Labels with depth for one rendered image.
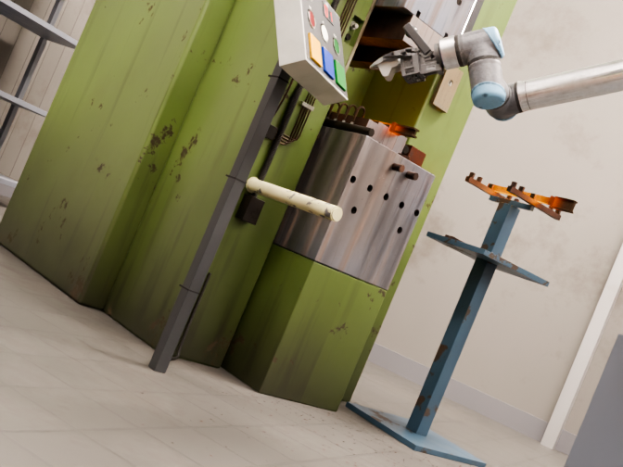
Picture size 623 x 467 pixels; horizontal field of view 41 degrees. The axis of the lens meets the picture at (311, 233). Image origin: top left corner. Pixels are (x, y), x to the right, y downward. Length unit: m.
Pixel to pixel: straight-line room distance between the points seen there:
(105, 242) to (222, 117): 0.61
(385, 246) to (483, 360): 2.33
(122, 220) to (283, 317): 0.70
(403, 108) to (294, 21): 1.04
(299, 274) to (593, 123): 2.93
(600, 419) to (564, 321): 2.89
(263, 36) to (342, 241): 0.74
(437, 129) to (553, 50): 2.33
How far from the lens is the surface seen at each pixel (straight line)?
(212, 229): 2.43
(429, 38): 2.99
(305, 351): 2.83
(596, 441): 2.21
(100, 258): 3.06
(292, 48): 2.30
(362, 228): 2.83
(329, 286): 2.80
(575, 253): 5.12
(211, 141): 2.89
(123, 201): 3.04
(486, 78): 2.34
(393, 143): 2.93
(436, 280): 5.27
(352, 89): 3.41
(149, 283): 2.90
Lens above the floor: 0.49
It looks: 1 degrees up
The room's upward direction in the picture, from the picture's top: 23 degrees clockwise
